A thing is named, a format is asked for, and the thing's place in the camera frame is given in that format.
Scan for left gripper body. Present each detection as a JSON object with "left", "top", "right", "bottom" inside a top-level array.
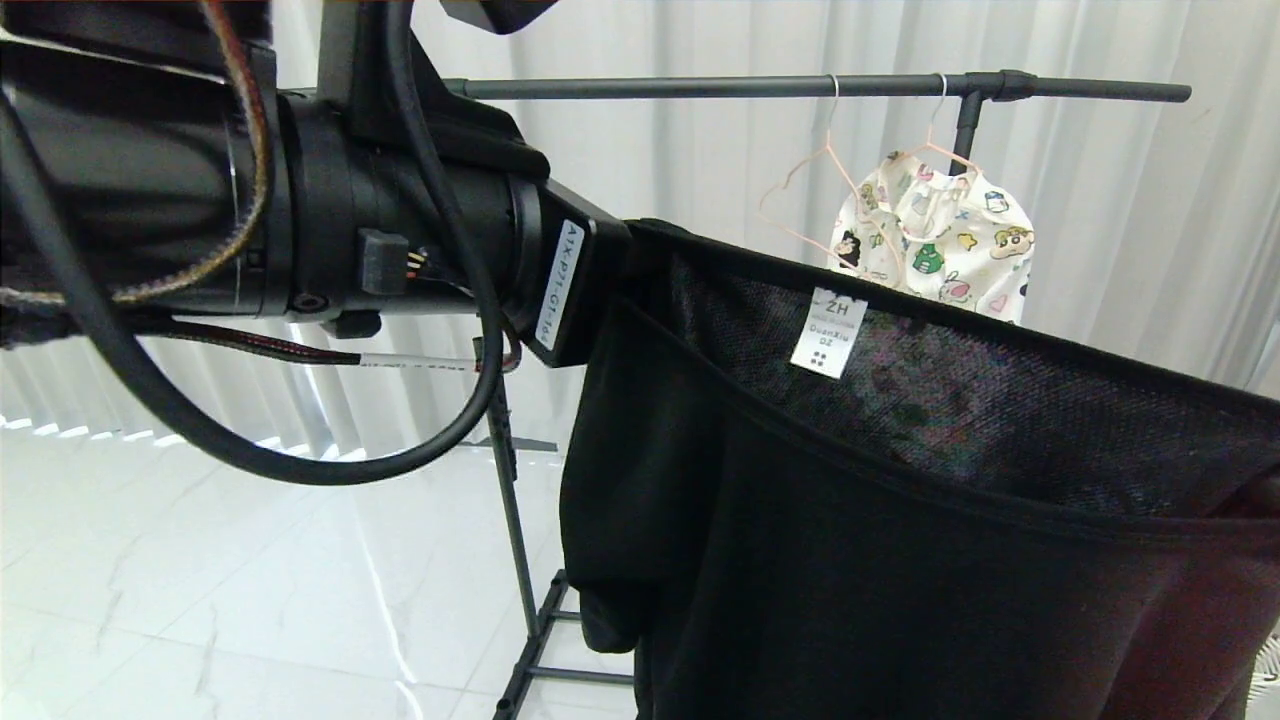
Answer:
[{"left": 278, "top": 88, "right": 634, "bottom": 369}]

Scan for pink clothes hanger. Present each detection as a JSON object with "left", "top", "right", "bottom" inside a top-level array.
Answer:
[
  {"left": 893, "top": 74, "right": 983, "bottom": 179},
  {"left": 757, "top": 75, "right": 873, "bottom": 269}
]

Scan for cream printed garment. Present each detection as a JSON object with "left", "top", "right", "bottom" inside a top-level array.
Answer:
[{"left": 827, "top": 150, "right": 1037, "bottom": 327}]

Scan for black garment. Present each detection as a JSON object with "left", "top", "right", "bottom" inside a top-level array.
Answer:
[{"left": 558, "top": 217, "right": 1280, "bottom": 720}]

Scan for black clothes rack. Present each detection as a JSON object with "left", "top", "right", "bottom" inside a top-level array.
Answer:
[{"left": 445, "top": 70, "right": 1193, "bottom": 720}]

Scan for white laundry basket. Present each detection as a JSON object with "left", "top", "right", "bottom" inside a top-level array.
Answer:
[{"left": 1243, "top": 628, "right": 1280, "bottom": 720}]

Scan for white curtain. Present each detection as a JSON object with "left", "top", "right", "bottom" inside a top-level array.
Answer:
[{"left": 0, "top": 0, "right": 1280, "bottom": 461}]

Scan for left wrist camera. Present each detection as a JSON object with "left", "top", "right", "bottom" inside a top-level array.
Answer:
[{"left": 318, "top": 0, "right": 563, "bottom": 183}]

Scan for black cable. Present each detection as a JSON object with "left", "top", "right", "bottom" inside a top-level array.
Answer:
[{"left": 0, "top": 0, "right": 507, "bottom": 488}]

